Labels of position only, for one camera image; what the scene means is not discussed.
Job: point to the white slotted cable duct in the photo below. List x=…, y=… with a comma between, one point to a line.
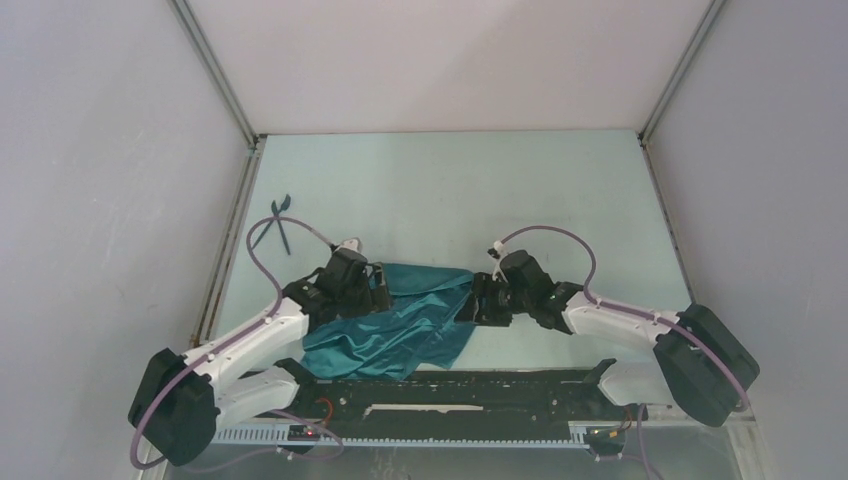
x=286, y=435

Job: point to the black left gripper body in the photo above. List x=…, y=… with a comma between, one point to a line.
x=356, y=300

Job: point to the aluminium corner post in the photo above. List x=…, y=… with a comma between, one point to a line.
x=692, y=49
x=203, y=48

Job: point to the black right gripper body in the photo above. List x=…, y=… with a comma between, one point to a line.
x=504, y=301

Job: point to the aluminium right corner post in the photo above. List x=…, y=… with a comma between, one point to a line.
x=692, y=49

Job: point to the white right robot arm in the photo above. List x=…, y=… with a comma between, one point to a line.
x=701, y=367

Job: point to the aluminium left side rail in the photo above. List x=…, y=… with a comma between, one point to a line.
x=228, y=245

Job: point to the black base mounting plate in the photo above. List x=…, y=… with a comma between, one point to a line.
x=486, y=405

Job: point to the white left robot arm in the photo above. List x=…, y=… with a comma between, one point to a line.
x=184, y=400

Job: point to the teal cloth napkin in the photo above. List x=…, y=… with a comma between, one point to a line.
x=419, y=328

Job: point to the aluminium left corner post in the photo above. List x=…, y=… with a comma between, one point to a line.
x=203, y=48

